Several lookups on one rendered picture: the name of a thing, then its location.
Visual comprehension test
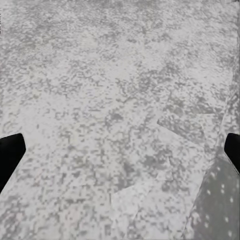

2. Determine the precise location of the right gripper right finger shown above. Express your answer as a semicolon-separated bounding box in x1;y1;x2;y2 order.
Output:
224;133;240;173

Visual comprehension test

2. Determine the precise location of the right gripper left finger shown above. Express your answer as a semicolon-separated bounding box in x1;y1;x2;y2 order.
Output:
0;133;26;193

